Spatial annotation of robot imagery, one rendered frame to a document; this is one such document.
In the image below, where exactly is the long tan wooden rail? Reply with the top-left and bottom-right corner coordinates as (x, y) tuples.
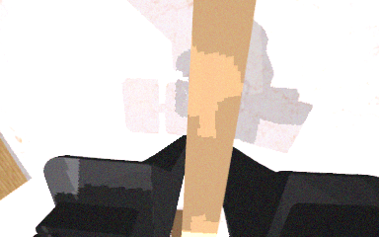
(182, 0), (257, 237)

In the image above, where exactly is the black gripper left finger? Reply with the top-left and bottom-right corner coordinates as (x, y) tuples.
(43, 135), (187, 237)

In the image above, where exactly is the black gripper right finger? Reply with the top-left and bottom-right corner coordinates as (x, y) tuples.
(222, 146), (379, 237)

